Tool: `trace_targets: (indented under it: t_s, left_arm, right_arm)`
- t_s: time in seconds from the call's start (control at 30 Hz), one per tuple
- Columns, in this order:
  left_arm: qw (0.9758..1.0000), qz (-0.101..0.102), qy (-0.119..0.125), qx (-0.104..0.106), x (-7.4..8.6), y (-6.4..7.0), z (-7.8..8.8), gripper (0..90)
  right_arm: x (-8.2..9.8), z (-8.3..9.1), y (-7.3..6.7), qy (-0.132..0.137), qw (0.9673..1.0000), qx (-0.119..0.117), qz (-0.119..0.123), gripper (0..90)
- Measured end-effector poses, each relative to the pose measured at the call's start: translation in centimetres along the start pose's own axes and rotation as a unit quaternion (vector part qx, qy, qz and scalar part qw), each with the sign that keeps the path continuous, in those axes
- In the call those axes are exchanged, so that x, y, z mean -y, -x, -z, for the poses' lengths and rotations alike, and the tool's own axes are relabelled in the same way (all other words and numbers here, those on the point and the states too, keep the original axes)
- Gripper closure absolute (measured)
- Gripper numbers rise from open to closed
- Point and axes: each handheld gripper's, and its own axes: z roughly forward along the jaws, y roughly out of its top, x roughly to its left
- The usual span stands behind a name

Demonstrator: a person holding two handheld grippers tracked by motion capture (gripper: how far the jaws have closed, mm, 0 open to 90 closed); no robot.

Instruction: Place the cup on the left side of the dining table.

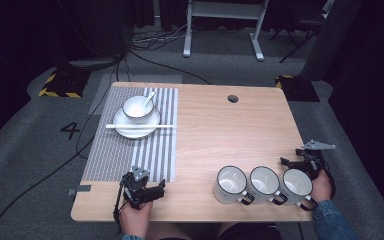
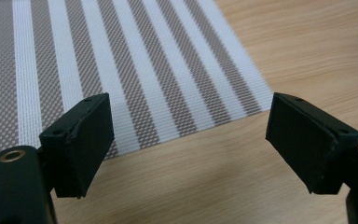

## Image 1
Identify white ceramic plate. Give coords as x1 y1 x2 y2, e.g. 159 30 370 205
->
112 105 162 140

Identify long black floor cable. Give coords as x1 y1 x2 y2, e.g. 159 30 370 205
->
0 49 129 240

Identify bundle of floor cables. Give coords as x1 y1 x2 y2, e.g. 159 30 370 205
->
126 19 194 53

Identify black tripod stand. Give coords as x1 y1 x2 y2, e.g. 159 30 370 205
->
269 19 328 64

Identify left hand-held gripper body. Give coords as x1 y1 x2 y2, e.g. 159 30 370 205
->
119 165 158 210

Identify grey upright panel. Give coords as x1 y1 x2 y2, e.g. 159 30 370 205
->
300 0 364 82

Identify person's left hand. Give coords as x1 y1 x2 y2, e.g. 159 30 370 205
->
118 199 154 238

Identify white ceramic spoon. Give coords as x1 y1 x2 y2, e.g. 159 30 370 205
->
142 91 157 109

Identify grey tape strip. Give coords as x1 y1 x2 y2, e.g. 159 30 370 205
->
67 184 92 196

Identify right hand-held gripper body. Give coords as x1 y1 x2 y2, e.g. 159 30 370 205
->
295 139 337 181

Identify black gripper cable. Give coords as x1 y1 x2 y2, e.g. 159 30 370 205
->
112 179 129 233

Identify white enamel mug black rim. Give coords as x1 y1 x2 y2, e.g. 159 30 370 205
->
213 165 256 206
278 168 319 212
246 165 288 206

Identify person's legs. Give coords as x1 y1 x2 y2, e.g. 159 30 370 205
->
145 221 283 240

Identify white chopstick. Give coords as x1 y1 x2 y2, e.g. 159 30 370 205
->
105 123 174 128
105 125 174 130

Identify person's right hand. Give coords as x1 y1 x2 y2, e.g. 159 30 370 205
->
310 169 333 204

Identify white metal desk frame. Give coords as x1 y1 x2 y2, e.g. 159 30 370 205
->
182 0 270 62

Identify grey striped placemat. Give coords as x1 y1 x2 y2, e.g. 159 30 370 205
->
81 86 179 183

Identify white ceramic bowl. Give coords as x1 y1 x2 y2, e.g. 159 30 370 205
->
122 95 155 124

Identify black yellow striped floor base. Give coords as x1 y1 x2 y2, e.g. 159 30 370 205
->
274 74 321 102
38 68 92 99

